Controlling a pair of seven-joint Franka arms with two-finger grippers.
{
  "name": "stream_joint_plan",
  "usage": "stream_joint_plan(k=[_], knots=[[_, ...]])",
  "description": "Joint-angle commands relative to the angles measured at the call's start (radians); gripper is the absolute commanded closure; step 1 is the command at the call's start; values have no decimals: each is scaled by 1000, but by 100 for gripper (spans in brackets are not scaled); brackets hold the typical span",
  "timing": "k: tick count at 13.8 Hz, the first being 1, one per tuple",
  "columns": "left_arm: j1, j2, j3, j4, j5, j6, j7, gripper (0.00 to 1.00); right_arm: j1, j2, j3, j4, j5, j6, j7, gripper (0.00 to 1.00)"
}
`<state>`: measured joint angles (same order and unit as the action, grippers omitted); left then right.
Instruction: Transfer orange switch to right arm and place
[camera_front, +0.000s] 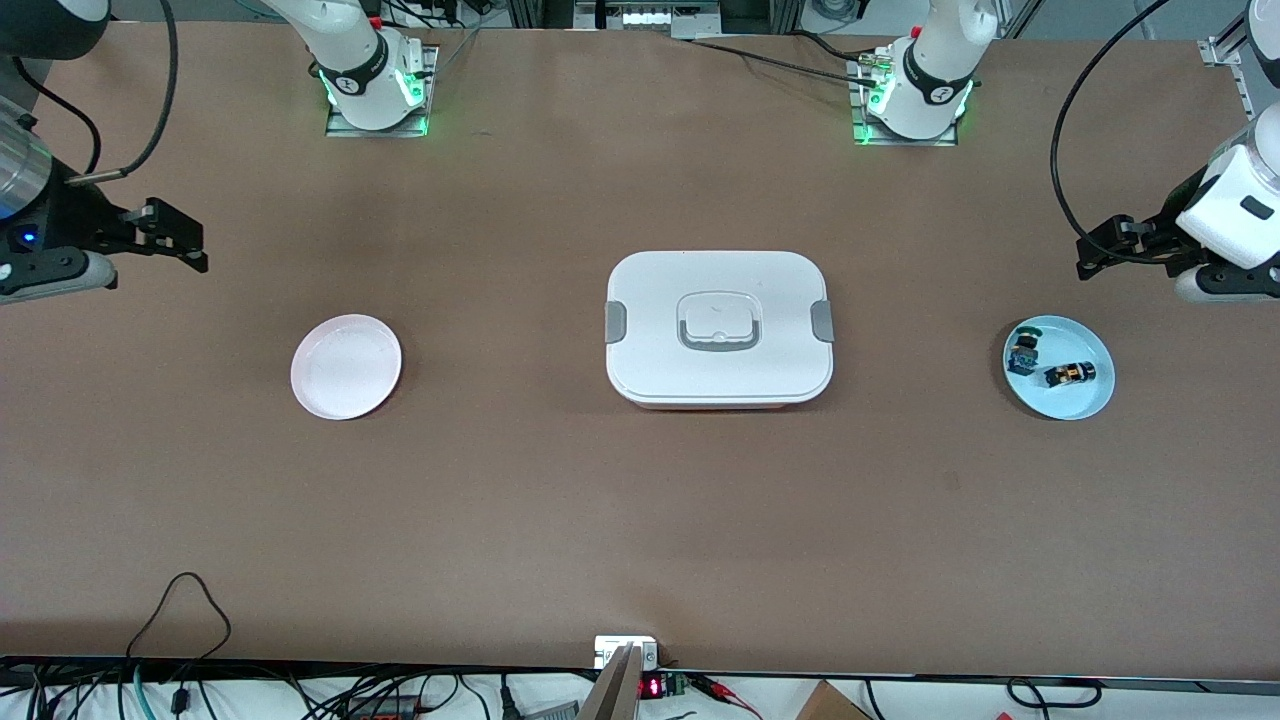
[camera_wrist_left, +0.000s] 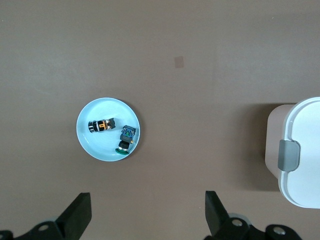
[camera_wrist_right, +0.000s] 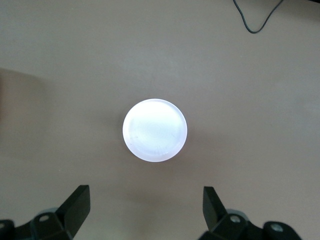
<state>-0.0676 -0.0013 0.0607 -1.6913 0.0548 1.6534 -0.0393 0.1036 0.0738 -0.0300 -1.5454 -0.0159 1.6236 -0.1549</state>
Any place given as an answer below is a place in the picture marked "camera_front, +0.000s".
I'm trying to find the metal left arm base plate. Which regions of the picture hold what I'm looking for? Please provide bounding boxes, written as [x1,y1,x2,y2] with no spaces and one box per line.
[852,50,960,149]

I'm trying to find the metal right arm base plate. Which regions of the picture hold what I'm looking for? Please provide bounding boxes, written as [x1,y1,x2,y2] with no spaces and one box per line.
[325,44,440,139]

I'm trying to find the black flat cable loop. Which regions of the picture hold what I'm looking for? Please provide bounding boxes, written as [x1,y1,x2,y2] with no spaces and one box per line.
[1006,678,1103,709]

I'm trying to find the aluminium frame rail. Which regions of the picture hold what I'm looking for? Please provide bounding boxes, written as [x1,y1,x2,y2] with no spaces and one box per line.
[1198,0,1280,206]

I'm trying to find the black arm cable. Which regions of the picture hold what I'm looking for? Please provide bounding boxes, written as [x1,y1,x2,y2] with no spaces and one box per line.
[1049,0,1171,241]
[66,0,180,187]

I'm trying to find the black cable on table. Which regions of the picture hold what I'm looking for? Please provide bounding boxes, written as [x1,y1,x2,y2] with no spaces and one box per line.
[688,30,886,85]

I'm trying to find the red wires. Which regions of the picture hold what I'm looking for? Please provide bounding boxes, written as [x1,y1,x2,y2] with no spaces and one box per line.
[698,676,765,719]

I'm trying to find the small white box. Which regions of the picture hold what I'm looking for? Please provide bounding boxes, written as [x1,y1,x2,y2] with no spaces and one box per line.
[594,636,660,670]

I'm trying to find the pink round plate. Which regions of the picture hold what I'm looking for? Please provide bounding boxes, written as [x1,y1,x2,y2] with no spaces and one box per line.
[290,314,403,421]

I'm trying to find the brown cardboard box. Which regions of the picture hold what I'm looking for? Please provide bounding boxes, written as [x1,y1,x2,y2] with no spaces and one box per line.
[794,680,873,720]

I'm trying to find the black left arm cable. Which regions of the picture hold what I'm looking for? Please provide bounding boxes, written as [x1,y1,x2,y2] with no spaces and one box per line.
[1049,0,1171,241]

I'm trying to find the black looped thin cable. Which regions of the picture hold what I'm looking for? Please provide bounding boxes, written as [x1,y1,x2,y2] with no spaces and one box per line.
[126,571,233,663]

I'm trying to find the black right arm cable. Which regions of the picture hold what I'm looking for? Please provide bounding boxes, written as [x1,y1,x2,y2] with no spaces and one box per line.
[66,0,180,187]

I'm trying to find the light blue round plate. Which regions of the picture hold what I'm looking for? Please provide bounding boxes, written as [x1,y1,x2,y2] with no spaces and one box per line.
[1002,315,1116,421]

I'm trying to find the grey metal bar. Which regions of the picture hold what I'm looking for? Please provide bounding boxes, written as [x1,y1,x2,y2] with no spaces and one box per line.
[578,644,644,720]

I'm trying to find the silver lit device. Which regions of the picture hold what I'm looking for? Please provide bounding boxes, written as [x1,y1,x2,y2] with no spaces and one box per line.
[574,0,723,41]

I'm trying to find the green push-button switch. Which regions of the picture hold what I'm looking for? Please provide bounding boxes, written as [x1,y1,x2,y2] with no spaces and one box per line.
[1006,325,1043,377]

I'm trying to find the white lunch box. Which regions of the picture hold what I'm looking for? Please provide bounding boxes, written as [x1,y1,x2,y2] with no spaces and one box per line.
[605,250,835,411]

